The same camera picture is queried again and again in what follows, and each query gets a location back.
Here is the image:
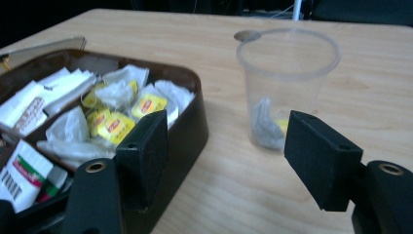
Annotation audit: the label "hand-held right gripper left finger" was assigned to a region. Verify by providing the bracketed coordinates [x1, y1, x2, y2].
[115, 109, 169, 209]

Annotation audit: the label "dark brown storage box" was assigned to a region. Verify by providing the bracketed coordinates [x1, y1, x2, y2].
[0, 48, 209, 234]

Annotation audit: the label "tea bag with yellow tag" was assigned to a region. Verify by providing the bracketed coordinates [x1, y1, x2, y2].
[251, 97, 290, 152]

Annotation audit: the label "plain white paper packets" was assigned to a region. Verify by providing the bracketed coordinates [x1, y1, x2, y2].
[38, 66, 98, 117]

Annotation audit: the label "white packet with brown print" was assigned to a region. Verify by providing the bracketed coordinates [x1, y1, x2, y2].
[0, 80, 47, 137]

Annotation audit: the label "white packet red green label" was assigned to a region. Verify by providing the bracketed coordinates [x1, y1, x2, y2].
[0, 139, 55, 213]

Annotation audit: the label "pile of yellow-tagged tea bags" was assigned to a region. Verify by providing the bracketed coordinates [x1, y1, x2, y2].
[36, 63, 196, 164]

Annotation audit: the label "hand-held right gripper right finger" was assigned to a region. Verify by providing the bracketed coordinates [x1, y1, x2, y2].
[283, 110, 364, 213]

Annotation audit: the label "round metal table grommet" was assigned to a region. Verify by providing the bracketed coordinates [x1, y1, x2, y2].
[233, 29, 262, 43]

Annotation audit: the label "clear plastic cup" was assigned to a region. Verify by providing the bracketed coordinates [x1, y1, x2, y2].
[236, 27, 341, 153]

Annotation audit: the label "translucent brown box lid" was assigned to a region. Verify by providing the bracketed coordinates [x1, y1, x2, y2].
[0, 36, 88, 75]

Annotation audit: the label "white pole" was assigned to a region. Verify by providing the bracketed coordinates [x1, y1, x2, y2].
[291, 0, 303, 21]

